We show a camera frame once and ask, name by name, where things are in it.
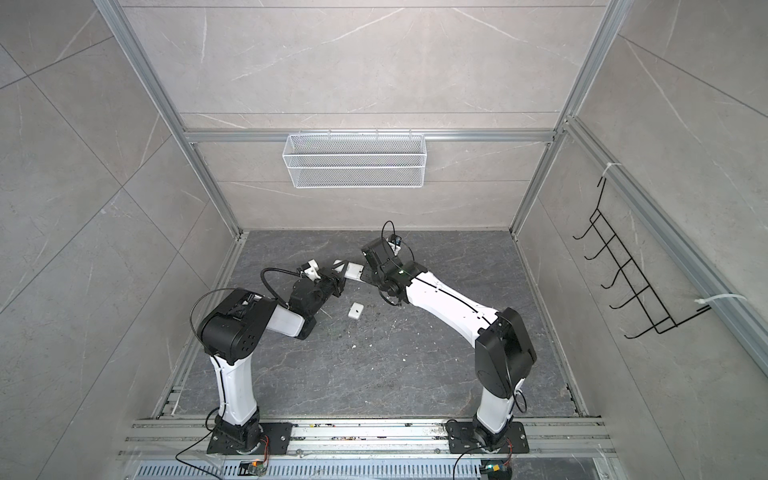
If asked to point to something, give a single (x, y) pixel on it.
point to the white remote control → (348, 269)
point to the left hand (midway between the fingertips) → (350, 256)
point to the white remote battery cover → (355, 310)
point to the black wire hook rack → (629, 274)
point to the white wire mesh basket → (354, 161)
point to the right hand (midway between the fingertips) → (368, 268)
